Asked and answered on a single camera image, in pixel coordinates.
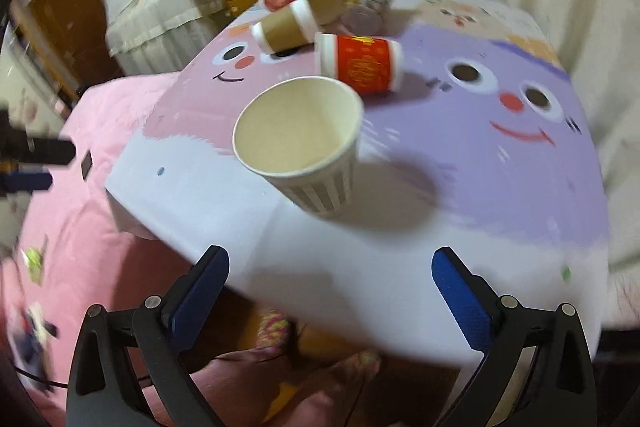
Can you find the person's leg in pink trousers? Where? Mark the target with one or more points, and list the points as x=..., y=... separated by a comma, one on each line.
x=325, y=399
x=240, y=387

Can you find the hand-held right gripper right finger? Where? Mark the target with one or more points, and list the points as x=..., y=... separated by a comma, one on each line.
x=462, y=302

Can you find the cartoon face printed tablecloth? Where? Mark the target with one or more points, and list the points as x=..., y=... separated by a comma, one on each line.
x=450, y=187

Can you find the grey printed paper cup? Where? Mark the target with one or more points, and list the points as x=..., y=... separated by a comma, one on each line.
x=362, y=21

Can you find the patterned slipper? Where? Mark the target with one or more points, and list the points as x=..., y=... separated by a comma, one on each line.
x=362, y=361
x=273, y=331

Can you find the white striped paper cup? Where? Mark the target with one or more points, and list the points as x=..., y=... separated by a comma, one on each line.
x=300, y=132

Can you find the small black device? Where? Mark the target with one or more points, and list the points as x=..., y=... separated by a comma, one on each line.
x=86, y=163

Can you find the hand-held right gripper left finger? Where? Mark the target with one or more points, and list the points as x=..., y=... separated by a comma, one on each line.
x=195, y=294

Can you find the red patterned paper cup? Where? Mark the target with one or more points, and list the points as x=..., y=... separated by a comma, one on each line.
x=362, y=62

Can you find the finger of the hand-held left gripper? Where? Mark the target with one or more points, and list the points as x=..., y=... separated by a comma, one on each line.
x=40, y=152
x=25, y=182

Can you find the pink bedsheet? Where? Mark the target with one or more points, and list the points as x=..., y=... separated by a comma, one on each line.
x=100, y=232

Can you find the wooden door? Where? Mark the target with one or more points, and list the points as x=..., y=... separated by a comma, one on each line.
x=65, y=22

